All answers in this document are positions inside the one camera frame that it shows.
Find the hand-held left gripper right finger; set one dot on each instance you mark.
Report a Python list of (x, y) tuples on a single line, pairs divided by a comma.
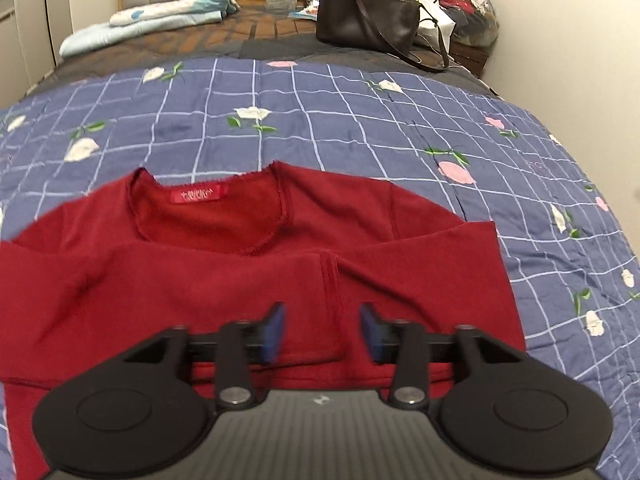
[(369, 332)]

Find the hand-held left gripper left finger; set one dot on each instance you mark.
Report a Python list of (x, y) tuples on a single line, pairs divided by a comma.
[(274, 332)]

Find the red knit sweater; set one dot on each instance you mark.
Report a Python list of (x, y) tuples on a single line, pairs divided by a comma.
[(200, 280)]

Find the clear plastic bag of clothes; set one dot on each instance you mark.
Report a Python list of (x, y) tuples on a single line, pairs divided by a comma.
[(475, 15)]

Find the blue floral checked quilt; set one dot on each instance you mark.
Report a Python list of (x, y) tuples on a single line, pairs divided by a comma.
[(325, 110)]

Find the dark brown patterned bed mat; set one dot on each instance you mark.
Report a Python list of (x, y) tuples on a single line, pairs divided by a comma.
[(260, 27)]

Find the black leather handbag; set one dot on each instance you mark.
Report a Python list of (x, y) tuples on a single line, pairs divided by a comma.
[(365, 15)]

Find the light blue packet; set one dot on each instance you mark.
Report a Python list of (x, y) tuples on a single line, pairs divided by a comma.
[(302, 14)]

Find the folded light blue blanket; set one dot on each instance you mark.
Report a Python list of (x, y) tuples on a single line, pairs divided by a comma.
[(150, 20)]

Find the white wardrobe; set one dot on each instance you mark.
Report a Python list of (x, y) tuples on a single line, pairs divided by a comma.
[(30, 35)]

